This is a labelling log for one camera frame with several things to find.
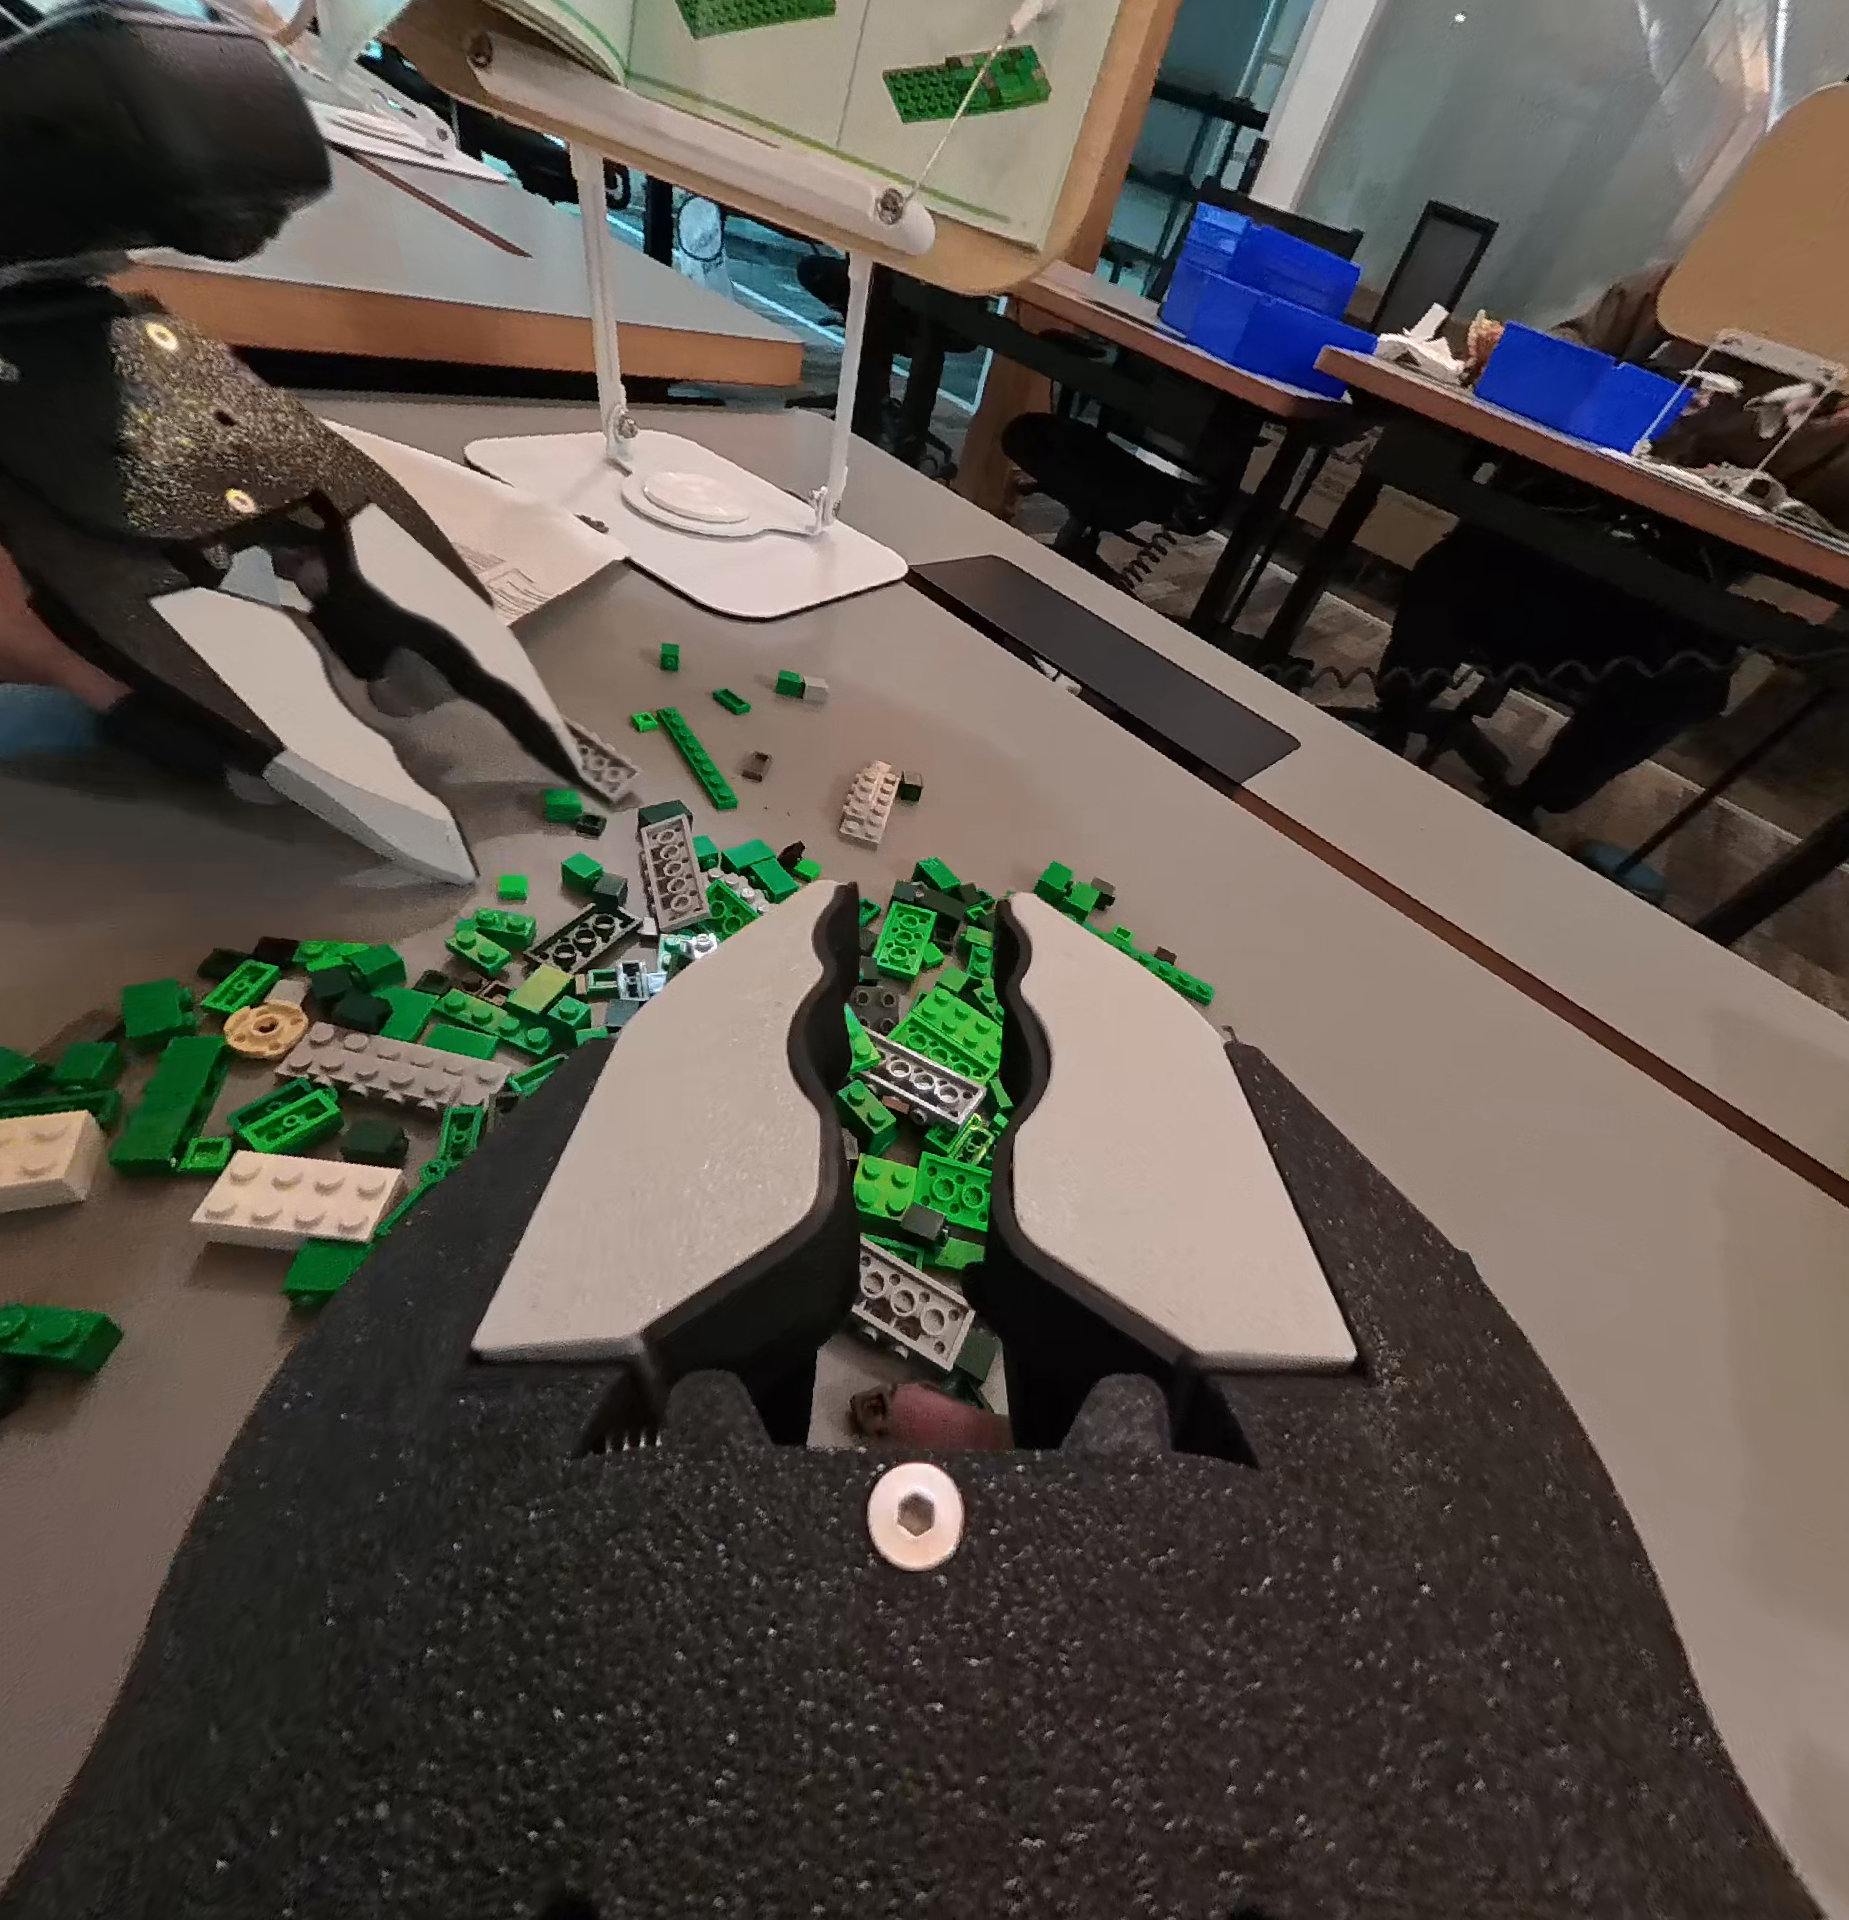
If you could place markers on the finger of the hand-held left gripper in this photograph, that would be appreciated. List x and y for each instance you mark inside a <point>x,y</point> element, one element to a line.
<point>446,598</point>
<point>318,736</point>

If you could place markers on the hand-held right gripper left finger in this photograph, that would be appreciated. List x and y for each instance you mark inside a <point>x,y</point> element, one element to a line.
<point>684,1140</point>

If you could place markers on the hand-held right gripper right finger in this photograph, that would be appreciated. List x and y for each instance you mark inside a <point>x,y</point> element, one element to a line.
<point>1165,1185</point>

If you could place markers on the white paper bag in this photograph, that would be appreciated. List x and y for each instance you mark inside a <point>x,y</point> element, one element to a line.
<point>541,548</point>

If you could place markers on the grey studded plate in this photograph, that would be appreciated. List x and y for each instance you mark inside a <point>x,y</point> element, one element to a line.
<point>606,761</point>

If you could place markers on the pile of green bricks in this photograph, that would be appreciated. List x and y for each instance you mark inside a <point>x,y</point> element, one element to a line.
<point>926,1036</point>

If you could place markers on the grey desk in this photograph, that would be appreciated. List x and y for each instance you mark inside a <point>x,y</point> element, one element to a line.
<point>1464,1200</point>

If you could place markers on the wood-edged background desk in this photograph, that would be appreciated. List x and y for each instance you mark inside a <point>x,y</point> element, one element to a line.
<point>489,299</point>

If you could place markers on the brown-topped side desk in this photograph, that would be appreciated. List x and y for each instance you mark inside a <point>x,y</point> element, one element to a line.
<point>1149,338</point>
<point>1584,481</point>

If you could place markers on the person's left hand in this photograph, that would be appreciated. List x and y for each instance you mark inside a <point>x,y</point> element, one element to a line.
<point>15,615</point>

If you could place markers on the wooden book stand white base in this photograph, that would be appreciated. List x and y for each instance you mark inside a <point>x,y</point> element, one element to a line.
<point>393,133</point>
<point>1786,210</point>
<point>713,524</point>

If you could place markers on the long green plate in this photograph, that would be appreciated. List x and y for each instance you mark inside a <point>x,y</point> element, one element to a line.
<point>692,756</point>

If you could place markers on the tan round plate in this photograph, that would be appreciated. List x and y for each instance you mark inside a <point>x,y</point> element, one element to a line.
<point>264,1032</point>

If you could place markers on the long grey plate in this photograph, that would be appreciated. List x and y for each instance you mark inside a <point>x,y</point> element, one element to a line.
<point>393,1066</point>

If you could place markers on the green and grey brick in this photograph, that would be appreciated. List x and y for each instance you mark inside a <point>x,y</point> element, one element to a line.
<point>802,688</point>

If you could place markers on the light grey studded piece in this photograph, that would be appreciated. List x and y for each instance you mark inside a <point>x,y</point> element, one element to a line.
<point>872,805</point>

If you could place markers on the white two-by-four brick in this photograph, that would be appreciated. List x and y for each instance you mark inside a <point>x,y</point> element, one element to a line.
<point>25,1163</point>
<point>294,1200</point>

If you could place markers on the brick instruction booklet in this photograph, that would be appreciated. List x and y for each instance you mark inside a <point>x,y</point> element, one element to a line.
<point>803,90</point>

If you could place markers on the black office chair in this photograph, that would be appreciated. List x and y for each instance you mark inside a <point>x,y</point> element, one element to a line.
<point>1119,481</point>

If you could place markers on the white crumpled tissue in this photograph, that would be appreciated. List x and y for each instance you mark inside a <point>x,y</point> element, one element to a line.
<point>1419,341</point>

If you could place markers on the black chair back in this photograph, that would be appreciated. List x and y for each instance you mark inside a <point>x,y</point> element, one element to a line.
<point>1438,267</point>

